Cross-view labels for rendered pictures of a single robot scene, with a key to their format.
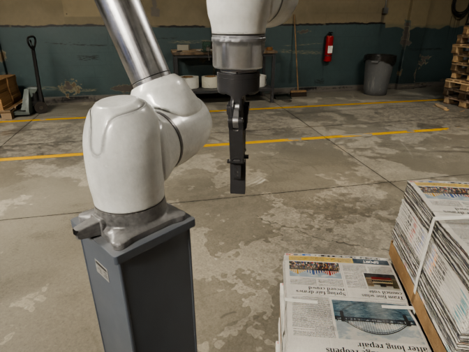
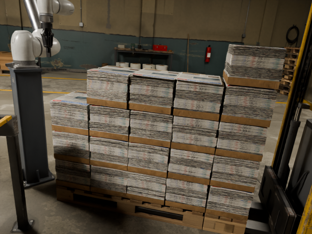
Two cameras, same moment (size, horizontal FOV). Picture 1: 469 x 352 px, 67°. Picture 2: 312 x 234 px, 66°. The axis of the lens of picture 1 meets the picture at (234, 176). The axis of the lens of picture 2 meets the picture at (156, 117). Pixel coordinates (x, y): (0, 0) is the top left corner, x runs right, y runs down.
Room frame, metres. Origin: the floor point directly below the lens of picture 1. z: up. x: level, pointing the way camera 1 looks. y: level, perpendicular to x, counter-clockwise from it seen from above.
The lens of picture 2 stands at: (-1.11, -0.98, 1.30)
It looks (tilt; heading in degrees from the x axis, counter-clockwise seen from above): 18 degrees down; 5
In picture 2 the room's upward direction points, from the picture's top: 4 degrees clockwise
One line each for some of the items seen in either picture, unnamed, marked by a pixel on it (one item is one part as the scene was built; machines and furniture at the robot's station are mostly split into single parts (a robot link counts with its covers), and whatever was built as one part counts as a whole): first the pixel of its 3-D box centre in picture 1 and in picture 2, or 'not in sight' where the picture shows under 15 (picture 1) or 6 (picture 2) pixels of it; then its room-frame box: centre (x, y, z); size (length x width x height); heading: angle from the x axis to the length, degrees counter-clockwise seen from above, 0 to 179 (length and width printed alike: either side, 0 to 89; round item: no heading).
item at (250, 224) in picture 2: not in sight; (198, 216); (0.40, -1.23, 0.05); 1.05 x 0.10 x 0.04; 85
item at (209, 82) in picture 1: (222, 70); (143, 61); (6.61, 0.21, 0.55); 1.80 x 0.70 x 1.09; 102
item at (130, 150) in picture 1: (126, 149); (24, 45); (0.71, 0.23, 1.17); 0.18 x 0.16 x 0.22; 157
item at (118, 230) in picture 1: (123, 211); (22, 63); (0.69, 0.25, 1.03); 0.22 x 0.18 x 0.06; 136
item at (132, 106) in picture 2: not in sight; (155, 101); (0.57, -0.83, 0.86); 0.38 x 0.29 x 0.04; 173
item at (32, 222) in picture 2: not in sight; (22, 225); (0.14, -0.01, 0.01); 0.14 x 0.14 x 0.01; 12
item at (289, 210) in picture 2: not in sight; (273, 203); (0.47, -1.77, 0.20); 0.62 x 0.05 x 0.30; 175
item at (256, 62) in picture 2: not in sight; (235, 140); (0.51, -1.42, 0.65); 0.39 x 0.30 x 1.29; 175
